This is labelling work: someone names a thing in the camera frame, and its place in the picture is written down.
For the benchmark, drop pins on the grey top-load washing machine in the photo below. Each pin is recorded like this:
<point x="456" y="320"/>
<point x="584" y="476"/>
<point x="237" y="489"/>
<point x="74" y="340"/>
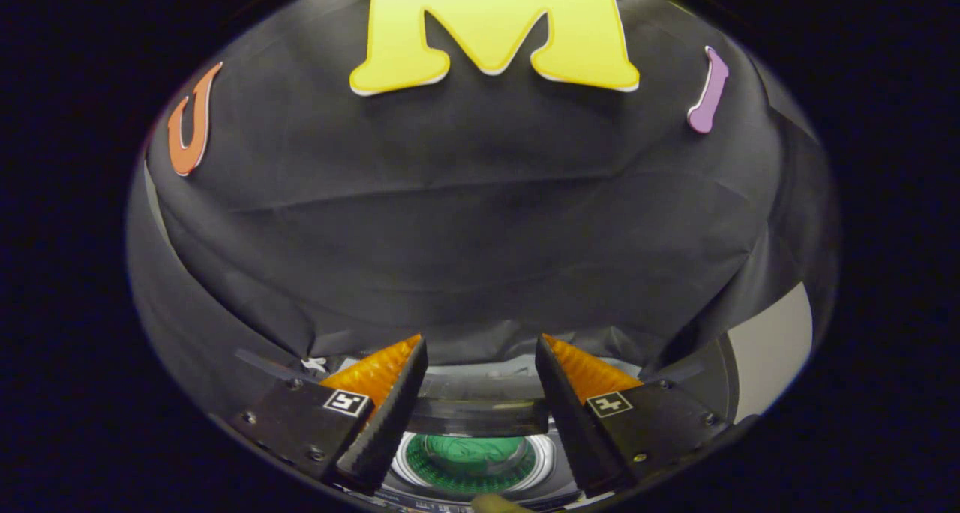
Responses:
<point x="551" y="464"/>

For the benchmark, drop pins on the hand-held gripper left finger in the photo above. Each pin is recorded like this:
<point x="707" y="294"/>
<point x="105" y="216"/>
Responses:
<point x="386" y="423"/>

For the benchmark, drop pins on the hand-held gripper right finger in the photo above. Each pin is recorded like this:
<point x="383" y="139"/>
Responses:
<point x="570" y="423"/>

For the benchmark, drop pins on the green polo shirt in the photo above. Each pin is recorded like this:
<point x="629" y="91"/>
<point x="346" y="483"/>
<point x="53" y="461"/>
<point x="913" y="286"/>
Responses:
<point x="469" y="457"/>

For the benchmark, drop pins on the small white object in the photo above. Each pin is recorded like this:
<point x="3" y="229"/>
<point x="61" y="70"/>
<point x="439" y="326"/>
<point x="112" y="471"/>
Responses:
<point x="315" y="364"/>

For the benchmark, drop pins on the black backdrop cloth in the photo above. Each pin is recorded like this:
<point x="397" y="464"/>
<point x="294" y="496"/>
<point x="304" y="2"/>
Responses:
<point x="465" y="228"/>

